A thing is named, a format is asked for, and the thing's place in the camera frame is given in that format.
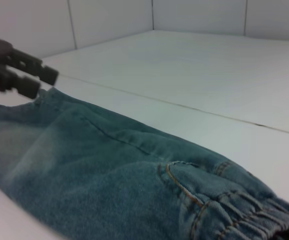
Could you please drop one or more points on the blue denim shorts with print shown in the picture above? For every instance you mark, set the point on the blue denim shorts with print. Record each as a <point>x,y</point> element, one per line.
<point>109,175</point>

